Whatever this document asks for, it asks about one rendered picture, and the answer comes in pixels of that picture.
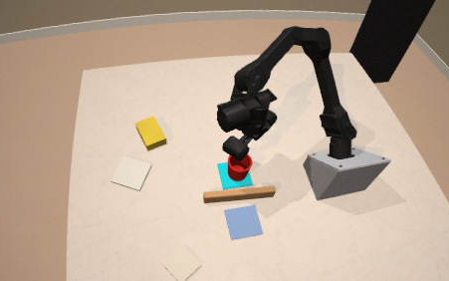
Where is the red cup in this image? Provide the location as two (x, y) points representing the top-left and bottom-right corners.
(228, 154), (252, 181)

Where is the yellow rectangular block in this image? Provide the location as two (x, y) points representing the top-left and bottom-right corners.
(136, 116), (167, 151)

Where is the wooden bar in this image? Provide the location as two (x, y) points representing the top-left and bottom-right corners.
(203, 185), (276, 203)

